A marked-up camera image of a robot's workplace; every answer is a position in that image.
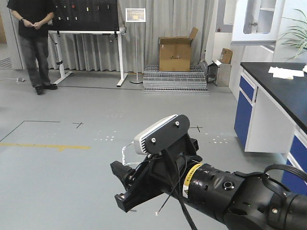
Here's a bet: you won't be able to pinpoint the white wall cabinet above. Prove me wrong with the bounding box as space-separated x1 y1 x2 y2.
231 0 284 46

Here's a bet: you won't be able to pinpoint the clear glass beaker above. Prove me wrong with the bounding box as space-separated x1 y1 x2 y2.
121 141 143 166

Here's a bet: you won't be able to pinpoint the large cardboard box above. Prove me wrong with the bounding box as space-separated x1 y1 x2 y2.
159 27 199 72

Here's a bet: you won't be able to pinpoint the small cardboard box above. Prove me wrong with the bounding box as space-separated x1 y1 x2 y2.
220 48 233 64

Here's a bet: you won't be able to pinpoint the white standing desk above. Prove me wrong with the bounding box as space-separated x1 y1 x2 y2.
48 27 128 87

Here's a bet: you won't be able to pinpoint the metal grate steps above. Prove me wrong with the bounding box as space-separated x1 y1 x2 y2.
143 65 210 95

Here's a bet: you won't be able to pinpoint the blue white lab bench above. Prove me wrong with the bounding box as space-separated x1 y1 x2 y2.
234 62 307 196

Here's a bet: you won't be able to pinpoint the black pegboard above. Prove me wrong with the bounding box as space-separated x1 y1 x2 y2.
49 0 119 32

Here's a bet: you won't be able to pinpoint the person in black shirt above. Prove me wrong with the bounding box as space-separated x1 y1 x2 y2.
7 0 57 95

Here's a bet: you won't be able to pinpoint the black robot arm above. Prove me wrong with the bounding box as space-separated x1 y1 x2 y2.
111 133 307 230

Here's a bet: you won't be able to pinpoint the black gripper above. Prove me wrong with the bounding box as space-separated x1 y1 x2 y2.
110 133 202 213

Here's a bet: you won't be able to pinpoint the sign on metal stand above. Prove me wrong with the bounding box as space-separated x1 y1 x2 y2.
125 8 146 84

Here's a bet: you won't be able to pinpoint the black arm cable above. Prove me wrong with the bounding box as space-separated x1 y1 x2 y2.
262 164 307 190

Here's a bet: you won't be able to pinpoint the green potted plant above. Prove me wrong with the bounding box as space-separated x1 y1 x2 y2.
279 9 307 61

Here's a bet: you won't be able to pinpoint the white papers on bench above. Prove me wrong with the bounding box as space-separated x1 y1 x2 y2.
268 65 307 80

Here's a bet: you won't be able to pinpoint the grey metal box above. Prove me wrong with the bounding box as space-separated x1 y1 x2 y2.
206 59 222 86

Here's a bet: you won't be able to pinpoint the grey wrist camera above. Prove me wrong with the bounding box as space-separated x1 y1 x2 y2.
133 115 190 155

